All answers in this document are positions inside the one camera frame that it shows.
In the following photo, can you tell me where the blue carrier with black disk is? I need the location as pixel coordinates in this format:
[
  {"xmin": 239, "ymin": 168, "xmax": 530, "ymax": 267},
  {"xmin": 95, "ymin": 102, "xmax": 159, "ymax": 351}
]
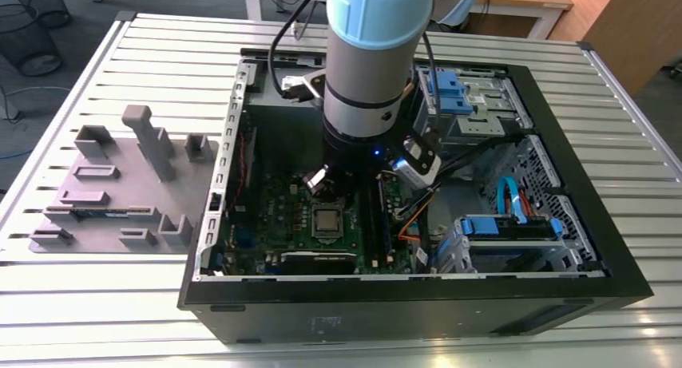
[{"xmin": 458, "ymin": 214, "xmax": 564, "ymax": 242}]

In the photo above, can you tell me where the wooden desk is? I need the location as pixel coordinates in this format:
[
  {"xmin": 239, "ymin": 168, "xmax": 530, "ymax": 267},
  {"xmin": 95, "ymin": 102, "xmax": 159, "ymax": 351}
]
[{"xmin": 242, "ymin": 0, "xmax": 575, "ymax": 42}]

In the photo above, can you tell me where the black PC case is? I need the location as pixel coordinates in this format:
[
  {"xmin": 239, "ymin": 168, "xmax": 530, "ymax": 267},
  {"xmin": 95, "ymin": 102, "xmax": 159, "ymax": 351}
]
[{"xmin": 175, "ymin": 46, "xmax": 655, "ymax": 345}]

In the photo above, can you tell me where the red black twisted wire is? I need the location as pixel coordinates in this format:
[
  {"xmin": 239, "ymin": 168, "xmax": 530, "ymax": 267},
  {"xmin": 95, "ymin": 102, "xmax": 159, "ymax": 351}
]
[{"xmin": 232, "ymin": 122, "xmax": 256, "ymax": 210}]

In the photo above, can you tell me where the green motherboard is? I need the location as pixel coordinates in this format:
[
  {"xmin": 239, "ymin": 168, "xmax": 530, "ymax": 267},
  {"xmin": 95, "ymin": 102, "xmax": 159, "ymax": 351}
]
[{"xmin": 220, "ymin": 160, "xmax": 422, "ymax": 276}]

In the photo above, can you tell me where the silver drive cage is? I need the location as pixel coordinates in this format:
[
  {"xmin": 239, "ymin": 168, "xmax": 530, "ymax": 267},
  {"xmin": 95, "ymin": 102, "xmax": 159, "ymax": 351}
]
[{"xmin": 415, "ymin": 67, "xmax": 535, "ymax": 158}]

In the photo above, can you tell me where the black graphics card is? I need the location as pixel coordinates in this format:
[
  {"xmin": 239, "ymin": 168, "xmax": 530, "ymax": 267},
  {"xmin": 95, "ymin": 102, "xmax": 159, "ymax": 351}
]
[{"xmin": 279, "ymin": 249, "xmax": 359, "ymax": 276}]

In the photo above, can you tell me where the black case fan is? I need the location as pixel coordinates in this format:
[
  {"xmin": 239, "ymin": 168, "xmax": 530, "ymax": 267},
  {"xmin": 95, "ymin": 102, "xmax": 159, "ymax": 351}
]
[{"xmin": 228, "ymin": 112, "xmax": 263, "ymax": 225}]

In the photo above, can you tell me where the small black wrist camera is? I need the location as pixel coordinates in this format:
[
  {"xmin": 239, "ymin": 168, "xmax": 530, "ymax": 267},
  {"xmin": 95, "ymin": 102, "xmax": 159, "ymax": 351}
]
[{"xmin": 302, "ymin": 163, "xmax": 335, "ymax": 192}]

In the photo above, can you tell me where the grey parts rack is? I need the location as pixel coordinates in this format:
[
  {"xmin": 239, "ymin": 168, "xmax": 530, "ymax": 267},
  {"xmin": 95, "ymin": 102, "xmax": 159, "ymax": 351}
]
[{"xmin": 27, "ymin": 103, "xmax": 220, "ymax": 255}]

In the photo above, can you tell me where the grey wrist connector block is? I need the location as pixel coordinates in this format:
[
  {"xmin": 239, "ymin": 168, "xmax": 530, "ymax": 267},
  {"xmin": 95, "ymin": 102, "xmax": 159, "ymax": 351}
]
[{"xmin": 279, "ymin": 70, "xmax": 326, "ymax": 105}]

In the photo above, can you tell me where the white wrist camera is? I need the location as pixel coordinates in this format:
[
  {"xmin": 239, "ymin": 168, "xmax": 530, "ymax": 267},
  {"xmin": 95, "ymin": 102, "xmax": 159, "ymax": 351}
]
[{"xmin": 391, "ymin": 137, "xmax": 443, "ymax": 188}]

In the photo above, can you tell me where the orange red wire bundle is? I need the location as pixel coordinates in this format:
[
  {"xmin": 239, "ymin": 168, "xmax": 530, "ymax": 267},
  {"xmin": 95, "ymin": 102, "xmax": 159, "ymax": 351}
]
[{"xmin": 396, "ymin": 184, "xmax": 434, "ymax": 242}]

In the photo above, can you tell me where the grey power supply unit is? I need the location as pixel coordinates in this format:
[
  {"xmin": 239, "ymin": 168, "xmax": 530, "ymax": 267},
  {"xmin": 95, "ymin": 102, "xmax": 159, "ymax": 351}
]
[{"xmin": 244, "ymin": 68, "xmax": 330, "ymax": 165}]

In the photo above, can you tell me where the large black mesh bin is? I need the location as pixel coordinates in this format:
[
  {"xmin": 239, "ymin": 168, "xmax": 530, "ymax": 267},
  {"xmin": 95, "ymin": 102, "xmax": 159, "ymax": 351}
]
[{"xmin": 0, "ymin": 6, "xmax": 64, "ymax": 78}]

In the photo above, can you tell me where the black RAM slot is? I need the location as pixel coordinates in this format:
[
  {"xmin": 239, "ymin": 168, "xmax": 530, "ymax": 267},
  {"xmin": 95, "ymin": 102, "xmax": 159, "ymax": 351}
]
[
  {"xmin": 372, "ymin": 180, "xmax": 382, "ymax": 265},
  {"xmin": 356, "ymin": 202, "xmax": 367, "ymax": 265},
  {"xmin": 363, "ymin": 188, "xmax": 372, "ymax": 265}
]

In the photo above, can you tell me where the CPU with silver top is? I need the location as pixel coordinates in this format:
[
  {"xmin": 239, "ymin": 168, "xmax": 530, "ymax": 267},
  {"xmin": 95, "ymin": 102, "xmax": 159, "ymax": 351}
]
[{"xmin": 316, "ymin": 210, "xmax": 343, "ymax": 231}]

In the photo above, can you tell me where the silver disk bay cage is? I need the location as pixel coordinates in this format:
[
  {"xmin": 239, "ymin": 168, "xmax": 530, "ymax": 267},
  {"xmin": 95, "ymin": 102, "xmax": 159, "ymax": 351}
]
[{"xmin": 451, "ymin": 214, "xmax": 590, "ymax": 274}]

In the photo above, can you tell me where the black wire bundle white plug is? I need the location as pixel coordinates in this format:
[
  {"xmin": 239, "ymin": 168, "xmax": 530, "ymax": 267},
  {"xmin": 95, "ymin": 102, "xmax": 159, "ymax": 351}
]
[{"xmin": 396, "ymin": 134, "xmax": 539, "ymax": 221}]

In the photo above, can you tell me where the thick black camera cable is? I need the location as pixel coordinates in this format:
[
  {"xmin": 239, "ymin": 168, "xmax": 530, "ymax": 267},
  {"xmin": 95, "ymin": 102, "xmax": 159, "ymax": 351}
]
[
  {"xmin": 266, "ymin": 0, "xmax": 320, "ymax": 104},
  {"xmin": 420, "ymin": 31, "xmax": 444, "ymax": 144}
]

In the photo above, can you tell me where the tall blue disk carrier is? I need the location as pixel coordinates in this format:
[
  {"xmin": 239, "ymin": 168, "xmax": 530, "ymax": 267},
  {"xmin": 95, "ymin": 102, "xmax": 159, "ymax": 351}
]
[{"xmin": 434, "ymin": 69, "xmax": 476, "ymax": 117}]

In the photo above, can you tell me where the small black mesh bin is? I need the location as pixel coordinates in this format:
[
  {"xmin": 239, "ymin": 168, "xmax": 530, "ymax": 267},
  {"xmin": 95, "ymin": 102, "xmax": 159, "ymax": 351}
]
[{"xmin": 29, "ymin": 0, "xmax": 73, "ymax": 30}]

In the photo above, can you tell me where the RAM stick with white label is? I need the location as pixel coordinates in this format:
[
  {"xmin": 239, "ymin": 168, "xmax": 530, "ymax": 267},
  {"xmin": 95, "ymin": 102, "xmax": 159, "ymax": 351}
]
[{"xmin": 45, "ymin": 204, "xmax": 151, "ymax": 222}]

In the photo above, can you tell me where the blue data cable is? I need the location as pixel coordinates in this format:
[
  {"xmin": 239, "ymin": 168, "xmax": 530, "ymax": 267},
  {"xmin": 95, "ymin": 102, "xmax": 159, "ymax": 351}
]
[{"xmin": 496, "ymin": 176, "xmax": 530, "ymax": 225}]

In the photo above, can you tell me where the brown wooden cabinet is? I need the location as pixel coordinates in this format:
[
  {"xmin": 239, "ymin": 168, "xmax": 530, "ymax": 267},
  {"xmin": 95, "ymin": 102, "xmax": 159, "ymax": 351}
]
[{"xmin": 547, "ymin": 0, "xmax": 682, "ymax": 100}]

